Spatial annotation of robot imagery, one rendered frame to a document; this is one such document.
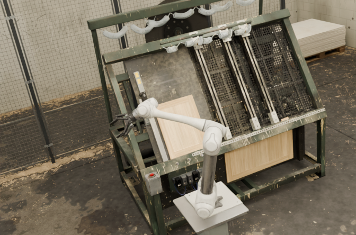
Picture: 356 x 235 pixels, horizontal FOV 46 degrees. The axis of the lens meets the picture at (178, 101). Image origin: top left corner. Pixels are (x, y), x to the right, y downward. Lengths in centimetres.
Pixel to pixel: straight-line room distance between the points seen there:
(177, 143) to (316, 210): 169
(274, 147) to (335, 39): 467
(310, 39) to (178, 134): 512
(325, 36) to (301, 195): 468
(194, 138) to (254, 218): 113
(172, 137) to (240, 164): 99
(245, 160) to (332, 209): 105
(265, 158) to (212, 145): 200
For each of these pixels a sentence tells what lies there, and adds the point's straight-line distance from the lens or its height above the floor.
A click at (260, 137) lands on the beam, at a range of 456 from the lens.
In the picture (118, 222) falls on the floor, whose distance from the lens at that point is 505.
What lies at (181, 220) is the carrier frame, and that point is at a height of 17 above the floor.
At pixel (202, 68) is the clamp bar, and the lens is 446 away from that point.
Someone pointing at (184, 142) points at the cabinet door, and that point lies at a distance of 429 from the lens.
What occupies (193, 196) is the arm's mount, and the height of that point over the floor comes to 76.
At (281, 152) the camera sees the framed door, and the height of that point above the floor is 39.
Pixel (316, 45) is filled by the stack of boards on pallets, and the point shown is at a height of 31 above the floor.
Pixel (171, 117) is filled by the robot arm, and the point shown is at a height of 169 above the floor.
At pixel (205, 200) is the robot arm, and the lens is 342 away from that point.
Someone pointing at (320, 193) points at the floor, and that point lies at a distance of 515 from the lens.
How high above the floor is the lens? 308
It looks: 24 degrees down
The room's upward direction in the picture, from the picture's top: 9 degrees counter-clockwise
